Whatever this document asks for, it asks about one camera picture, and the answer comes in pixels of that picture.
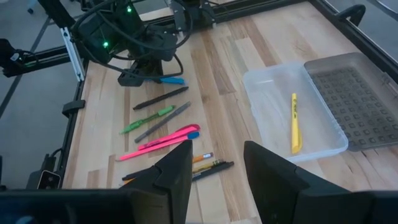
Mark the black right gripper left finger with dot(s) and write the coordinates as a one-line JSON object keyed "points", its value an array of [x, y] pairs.
{"points": [[177, 174]]}

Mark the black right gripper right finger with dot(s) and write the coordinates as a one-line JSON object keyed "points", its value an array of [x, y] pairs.
{"points": [[270, 186]]}

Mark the orange pencil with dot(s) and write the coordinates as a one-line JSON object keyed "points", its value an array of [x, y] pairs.
{"points": [[200, 158]]}

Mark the yellow pencil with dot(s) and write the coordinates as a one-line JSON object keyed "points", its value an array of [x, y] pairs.
{"points": [[206, 166]]}

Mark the pink pencil with blue eraser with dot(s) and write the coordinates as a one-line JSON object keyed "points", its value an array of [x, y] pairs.
{"points": [[155, 147]]}

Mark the blue marker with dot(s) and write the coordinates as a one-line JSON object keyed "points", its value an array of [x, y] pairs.
{"points": [[172, 81]]}

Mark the pink highlighter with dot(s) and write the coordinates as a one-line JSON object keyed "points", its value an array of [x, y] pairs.
{"points": [[174, 135]]}

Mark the green pen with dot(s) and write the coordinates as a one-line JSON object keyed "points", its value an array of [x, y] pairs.
{"points": [[146, 119]]}

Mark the grey pen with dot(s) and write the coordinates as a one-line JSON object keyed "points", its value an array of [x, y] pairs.
{"points": [[163, 122]]}

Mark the yellow highlighter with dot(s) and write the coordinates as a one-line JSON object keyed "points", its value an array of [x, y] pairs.
{"points": [[295, 124]]}

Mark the clear plastic supply box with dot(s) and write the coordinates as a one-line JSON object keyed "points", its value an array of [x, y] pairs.
{"points": [[270, 102]]}

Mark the clear plastic pen box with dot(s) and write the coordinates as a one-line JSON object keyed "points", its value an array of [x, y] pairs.
{"points": [[351, 102]]}

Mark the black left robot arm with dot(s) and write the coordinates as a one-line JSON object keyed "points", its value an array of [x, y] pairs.
{"points": [[93, 31]]}

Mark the black box device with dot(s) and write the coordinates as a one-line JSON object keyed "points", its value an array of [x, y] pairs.
{"points": [[46, 179]]}

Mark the silver aluminium post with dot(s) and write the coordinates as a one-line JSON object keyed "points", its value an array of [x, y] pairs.
{"points": [[72, 53]]}

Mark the black clamp bracket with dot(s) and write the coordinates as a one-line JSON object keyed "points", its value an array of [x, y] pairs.
{"points": [[73, 107]]}

